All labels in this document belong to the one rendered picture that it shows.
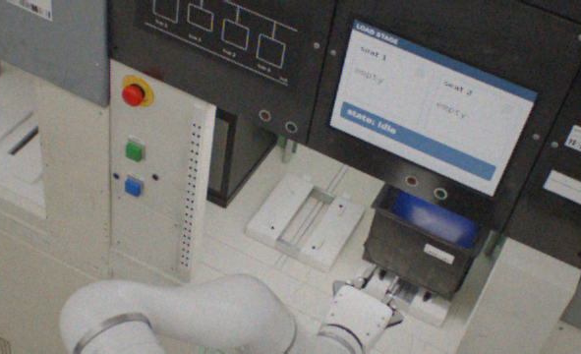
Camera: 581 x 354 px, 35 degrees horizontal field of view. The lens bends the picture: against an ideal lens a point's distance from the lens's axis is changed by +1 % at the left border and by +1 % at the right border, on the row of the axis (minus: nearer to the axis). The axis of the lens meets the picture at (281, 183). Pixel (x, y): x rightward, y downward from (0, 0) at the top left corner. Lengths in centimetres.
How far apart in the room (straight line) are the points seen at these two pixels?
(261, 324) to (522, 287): 50
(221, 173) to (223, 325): 97
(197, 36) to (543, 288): 68
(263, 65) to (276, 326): 48
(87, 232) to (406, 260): 70
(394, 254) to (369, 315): 39
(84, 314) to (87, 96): 70
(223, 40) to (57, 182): 65
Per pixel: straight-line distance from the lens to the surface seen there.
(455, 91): 137
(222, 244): 208
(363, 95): 143
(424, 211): 198
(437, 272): 194
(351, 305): 159
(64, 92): 181
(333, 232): 210
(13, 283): 243
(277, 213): 211
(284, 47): 145
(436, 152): 144
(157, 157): 178
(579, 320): 158
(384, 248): 195
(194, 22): 152
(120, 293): 115
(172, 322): 115
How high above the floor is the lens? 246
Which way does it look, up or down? 46 degrees down
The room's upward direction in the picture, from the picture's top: 11 degrees clockwise
